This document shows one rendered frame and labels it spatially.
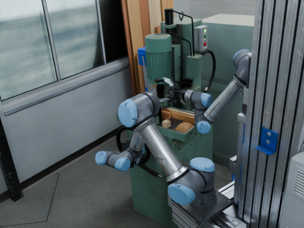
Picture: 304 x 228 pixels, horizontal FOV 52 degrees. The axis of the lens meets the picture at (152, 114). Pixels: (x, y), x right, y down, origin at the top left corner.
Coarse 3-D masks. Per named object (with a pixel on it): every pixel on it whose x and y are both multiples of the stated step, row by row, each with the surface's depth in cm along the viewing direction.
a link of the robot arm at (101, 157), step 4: (100, 152) 171; (104, 152) 172; (108, 152) 174; (112, 152) 177; (96, 156) 172; (100, 156) 171; (104, 156) 170; (108, 156) 171; (96, 160) 172; (100, 160) 170; (104, 160) 170; (100, 164) 171; (104, 164) 172
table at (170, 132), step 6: (162, 120) 221; (174, 120) 220; (180, 120) 219; (174, 126) 212; (132, 132) 217; (162, 132) 213; (168, 132) 210; (174, 132) 207; (180, 132) 204; (186, 132) 204; (192, 132) 210; (174, 138) 209; (180, 138) 205; (186, 138) 205
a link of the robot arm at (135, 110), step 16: (144, 96) 144; (128, 112) 138; (144, 112) 139; (144, 128) 140; (160, 144) 139; (160, 160) 140; (176, 160) 140; (176, 176) 137; (192, 176) 140; (176, 192) 137; (192, 192) 135
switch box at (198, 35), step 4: (196, 28) 217; (200, 28) 215; (204, 28) 218; (196, 32) 218; (200, 32) 216; (204, 32) 219; (196, 36) 219; (200, 36) 217; (196, 40) 220; (200, 40) 218; (204, 40) 222; (196, 44) 221; (200, 44) 219; (196, 48) 222; (200, 48) 221; (204, 48) 225
